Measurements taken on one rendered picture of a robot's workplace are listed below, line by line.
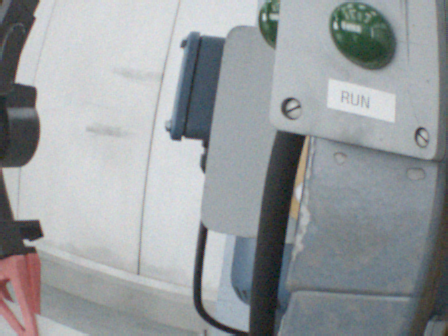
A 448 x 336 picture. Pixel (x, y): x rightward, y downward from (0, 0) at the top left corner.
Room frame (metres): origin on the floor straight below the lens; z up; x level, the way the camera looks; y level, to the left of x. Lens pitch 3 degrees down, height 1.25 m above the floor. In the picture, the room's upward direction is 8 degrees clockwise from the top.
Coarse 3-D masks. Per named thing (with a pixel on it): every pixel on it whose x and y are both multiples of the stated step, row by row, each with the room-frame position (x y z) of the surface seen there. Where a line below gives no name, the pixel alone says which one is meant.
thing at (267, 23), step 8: (272, 0) 0.43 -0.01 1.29; (264, 8) 0.43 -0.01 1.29; (272, 8) 0.43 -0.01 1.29; (264, 16) 0.43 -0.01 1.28; (272, 16) 0.42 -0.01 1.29; (264, 24) 0.43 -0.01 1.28; (272, 24) 0.42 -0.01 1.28; (264, 32) 0.43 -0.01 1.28; (272, 32) 0.43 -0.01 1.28; (272, 40) 0.43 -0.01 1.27
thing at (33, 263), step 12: (0, 228) 0.67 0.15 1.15; (12, 228) 0.69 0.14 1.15; (0, 240) 0.66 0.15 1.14; (12, 240) 0.68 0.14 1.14; (0, 252) 0.66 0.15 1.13; (12, 252) 0.68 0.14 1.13; (24, 252) 0.70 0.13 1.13; (36, 252) 0.72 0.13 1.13; (36, 264) 0.71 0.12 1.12; (36, 276) 0.71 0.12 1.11; (0, 288) 0.72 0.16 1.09; (36, 288) 0.70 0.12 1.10; (12, 300) 0.72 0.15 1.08; (36, 300) 0.70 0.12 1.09; (36, 312) 0.70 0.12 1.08
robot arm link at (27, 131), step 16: (16, 32) 0.71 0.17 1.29; (0, 48) 0.70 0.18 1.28; (16, 48) 0.72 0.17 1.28; (0, 64) 0.70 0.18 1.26; (16, 64) 0.72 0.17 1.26; (0, 80) 0.70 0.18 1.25; (0, 96) 0.76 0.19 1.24; (16, 96) 0.77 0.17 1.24; (32, 96) 0.80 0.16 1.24; (16, 112) 0.77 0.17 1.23; (32, 112) 0.80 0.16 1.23; (16, 128) 0.76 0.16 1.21; (32, 128) 0.79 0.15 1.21; (16, 144) 0.77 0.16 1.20; (32, 144) 0.80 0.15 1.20; (0, 160) 0.76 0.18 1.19; (16, 160) 0.78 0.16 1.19
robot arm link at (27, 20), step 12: (0, 0) 0.71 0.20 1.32; (12, 0) 0.70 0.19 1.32; (24, 0) 0.72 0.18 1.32; (36, 0) 0.74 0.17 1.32; (0, 12) 0.70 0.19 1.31; (12, 12) 0.71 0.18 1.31; (24, 12) 0.73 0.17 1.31; (0, 24) 0.69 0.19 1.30; (24, 24) 0.73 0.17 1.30; (0, 36) 0.70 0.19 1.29
